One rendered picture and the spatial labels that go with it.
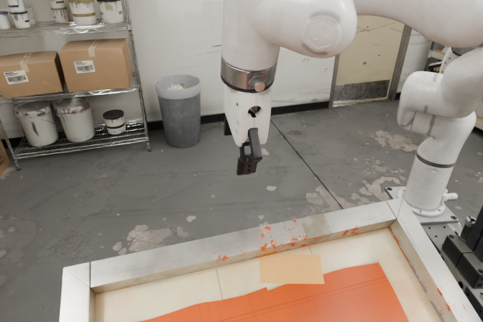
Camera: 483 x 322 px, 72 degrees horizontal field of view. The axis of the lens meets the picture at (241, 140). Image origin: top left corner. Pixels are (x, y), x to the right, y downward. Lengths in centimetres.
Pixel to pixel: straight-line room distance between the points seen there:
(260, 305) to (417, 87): 58
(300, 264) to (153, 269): 24
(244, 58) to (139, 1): 316
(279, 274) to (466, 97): 52
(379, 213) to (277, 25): 40
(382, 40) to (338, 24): 431
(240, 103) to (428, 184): 70
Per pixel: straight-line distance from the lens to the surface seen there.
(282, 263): 59
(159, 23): 358
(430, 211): 108
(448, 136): 96
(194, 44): 365
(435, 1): 44
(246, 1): 38
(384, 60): 480
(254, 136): 46
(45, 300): 244
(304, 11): 37
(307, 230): 58
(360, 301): 61
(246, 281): 57
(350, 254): 63
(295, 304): 58
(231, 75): 43
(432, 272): 65
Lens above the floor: 178
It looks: 30 degrees down
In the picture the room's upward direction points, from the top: straight up
